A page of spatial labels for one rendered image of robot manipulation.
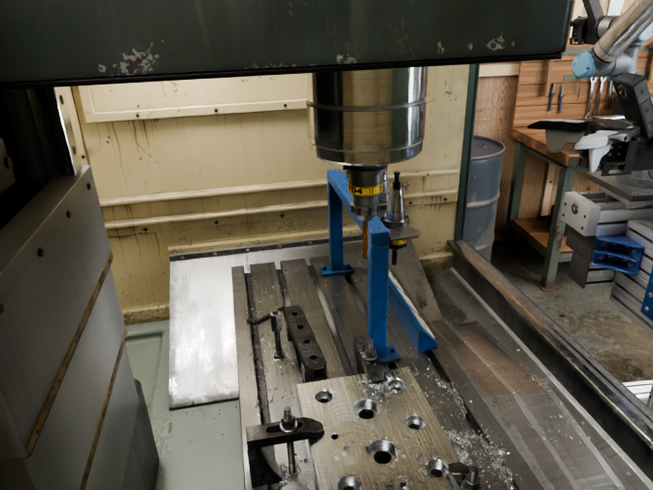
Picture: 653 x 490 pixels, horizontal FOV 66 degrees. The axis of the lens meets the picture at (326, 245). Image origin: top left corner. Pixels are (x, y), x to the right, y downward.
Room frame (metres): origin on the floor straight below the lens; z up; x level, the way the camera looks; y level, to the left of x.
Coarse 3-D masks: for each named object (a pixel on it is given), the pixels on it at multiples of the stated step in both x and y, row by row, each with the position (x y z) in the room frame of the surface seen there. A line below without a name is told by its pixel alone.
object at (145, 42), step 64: (0, 0) 0.50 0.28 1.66; (64, 0) 0.51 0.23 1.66; (128, 0) 0.52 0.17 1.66; (192, 0) 0.53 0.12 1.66; (256, 0) 0.54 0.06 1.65; (320, 0) 0.55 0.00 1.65; (384, 0) 0.56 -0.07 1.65; (448, 0) 0.57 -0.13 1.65; (512, 0) 0.59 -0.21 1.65; (0, 64) 0.49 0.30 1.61; (64, 64) 0.50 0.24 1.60; (128, 64) 0.51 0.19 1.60; (192, 64) 0.53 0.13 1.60; (256, 64) 0.54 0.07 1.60; (320, 64) 0.55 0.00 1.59; (384, 64) 0.57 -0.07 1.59; (448, 64) 0.58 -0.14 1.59
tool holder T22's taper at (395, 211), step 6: (390, 192) 1.01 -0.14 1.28; (396, 192) 1.00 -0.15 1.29; (402, 192) 1.01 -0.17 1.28; (390, 198) 1.01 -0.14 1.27; (396, 198) 1.00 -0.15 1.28; (402, 198) 1.01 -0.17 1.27; (390, 204) 1.01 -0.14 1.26; (396, 204) 1.00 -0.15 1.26; (402, 204) 1.00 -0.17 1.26; (390, 210) 1.00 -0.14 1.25; (396, 210) 1.00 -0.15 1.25; (402, 210) 1.00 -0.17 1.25; (390, 216) 1.00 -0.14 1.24; (396, 216) 1.00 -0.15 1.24; (402, 216) 1.00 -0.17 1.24
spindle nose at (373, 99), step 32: (320, 96) 0.63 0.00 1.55; (352, 96) 0.61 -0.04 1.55; (384, 96) 0.61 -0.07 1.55; (416, 96) 0.63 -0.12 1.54; (320, 128) 0.64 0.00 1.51; (352, 128) 0.61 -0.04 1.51; (384, 128) 0.61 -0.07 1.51; (416, 128) 0.63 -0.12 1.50; (352, 160) 0.61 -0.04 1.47; (384, 160) 0.61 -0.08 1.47
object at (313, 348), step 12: (288, 312) 1.06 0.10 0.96; (300, 312) 1.05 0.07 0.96; (288, 324) 1.03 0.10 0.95; (300, 324) 1.00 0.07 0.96; (288, 336) 1.02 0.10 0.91; (300, 336) 0.95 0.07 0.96; (312, 336) 0.95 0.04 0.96; (300, 348) 0.91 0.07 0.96; (312, 348) 0.91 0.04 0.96; (312, 360) 0.87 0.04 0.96; (324, 360) 0.86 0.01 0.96; (312, 372) 0.84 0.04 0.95; (324, 372) 0.84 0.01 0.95
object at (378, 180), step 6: (348, 174) 0.68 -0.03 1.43; (348, 180) 0.68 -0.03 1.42; (354, 180) 0.67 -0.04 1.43; (360, 180) 0.66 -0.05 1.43; (366, 180) 0.66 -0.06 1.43; (372, 180) 0.66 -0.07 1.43; (378, 180) 0.67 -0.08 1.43; (360, 186) 0.66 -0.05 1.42; (366, 186) 0.66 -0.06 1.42; (372, 186) 0.66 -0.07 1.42
